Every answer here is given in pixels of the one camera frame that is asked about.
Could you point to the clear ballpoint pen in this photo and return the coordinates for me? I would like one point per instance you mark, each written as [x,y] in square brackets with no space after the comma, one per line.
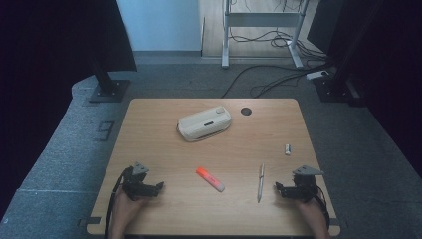
[260,182]

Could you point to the person's right hand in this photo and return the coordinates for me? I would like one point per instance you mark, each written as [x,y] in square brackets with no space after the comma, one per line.
[310,207]

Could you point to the white metal desk frame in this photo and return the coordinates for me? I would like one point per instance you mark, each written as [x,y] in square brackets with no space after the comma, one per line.
[262,19]

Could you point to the small white cylinder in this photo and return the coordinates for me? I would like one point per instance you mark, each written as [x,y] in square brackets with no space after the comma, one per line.
[287,149]

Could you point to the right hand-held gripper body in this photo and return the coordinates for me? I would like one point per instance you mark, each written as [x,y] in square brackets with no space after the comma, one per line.
[303,186]

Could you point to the dark curtain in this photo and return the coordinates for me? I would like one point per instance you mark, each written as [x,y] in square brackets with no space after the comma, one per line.
[49,40]
[391,66]

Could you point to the person's left hand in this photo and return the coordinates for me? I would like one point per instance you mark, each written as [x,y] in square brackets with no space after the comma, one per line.
[127,204]

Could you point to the white power strip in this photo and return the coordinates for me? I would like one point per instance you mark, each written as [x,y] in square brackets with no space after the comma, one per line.
[316,75]

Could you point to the black table edge bracket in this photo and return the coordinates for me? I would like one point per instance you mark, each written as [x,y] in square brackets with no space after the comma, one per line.
[334,222]
[89,221]

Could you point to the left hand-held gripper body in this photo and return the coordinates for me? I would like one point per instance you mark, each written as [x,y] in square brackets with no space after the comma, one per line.
[135,186]

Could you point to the black stand with base plate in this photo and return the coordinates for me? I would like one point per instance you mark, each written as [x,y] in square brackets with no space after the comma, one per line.
[107,86]
[335,88]

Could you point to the white pencil case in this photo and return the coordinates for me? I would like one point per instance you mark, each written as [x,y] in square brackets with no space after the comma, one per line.
[204,123]

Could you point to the orange highlighter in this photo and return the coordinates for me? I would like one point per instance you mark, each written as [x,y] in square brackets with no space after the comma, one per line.
[209,179]

